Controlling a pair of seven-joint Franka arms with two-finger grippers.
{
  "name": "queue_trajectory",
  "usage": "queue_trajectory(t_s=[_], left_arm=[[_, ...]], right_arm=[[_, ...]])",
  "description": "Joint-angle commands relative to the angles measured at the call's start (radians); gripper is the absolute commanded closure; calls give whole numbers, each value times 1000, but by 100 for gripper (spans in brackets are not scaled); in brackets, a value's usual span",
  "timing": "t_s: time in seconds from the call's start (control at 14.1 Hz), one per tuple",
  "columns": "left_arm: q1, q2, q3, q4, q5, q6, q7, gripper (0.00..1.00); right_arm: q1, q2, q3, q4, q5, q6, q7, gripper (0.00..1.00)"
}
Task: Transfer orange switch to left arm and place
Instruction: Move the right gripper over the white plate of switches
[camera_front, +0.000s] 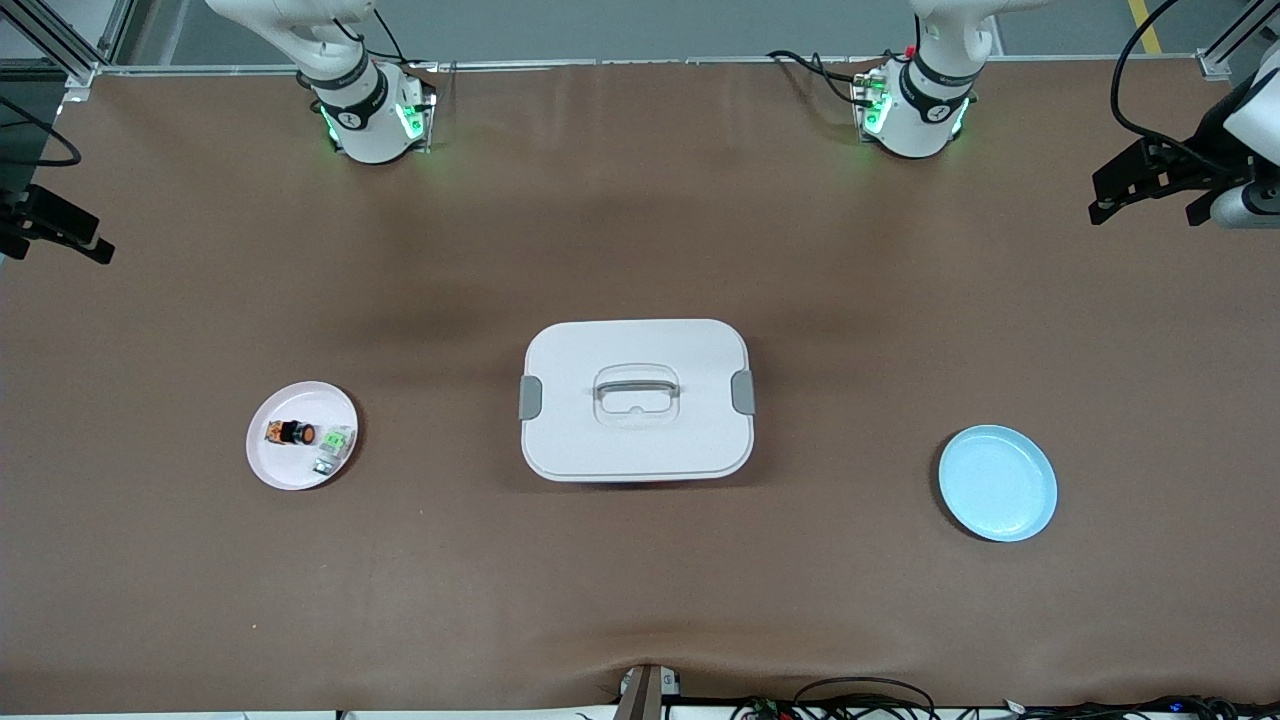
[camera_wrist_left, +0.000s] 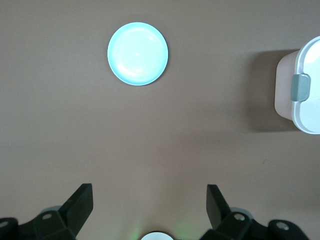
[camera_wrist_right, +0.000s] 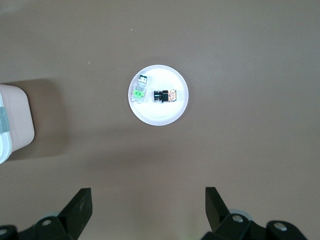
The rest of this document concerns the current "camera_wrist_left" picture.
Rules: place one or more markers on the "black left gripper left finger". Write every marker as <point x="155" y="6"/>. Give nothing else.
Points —
<point x="75" y="212"/>

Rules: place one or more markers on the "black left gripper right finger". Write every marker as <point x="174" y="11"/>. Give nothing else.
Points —
<point x="220" y="212"/>

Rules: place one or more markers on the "white lidded storage box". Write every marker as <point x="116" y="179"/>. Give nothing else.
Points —
<point x="307" y="75"/>

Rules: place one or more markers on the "light blue round plate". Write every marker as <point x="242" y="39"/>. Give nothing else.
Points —
<point x="137" y="53"/>

